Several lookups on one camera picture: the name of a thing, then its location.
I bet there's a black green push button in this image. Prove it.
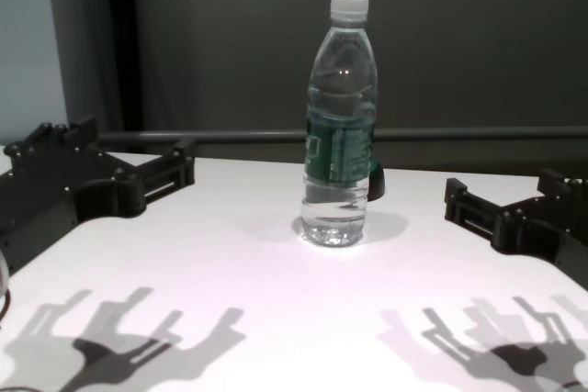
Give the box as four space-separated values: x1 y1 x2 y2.
367 158 388 203

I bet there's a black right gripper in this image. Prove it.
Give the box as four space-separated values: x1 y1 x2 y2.
443 168 588 295

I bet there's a dark vertical wall post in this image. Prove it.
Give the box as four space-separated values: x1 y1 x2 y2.
106 0 147 132

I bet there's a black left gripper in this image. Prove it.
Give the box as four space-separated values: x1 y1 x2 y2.
0 116 198 276

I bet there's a clear plastic water bottle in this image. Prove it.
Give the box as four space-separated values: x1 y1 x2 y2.
300 0 380 249

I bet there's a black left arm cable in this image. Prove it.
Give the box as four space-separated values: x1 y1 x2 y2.
0 289 13 329

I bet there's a thin grey wall rail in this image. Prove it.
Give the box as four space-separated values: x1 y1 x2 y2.
96 129 588 144

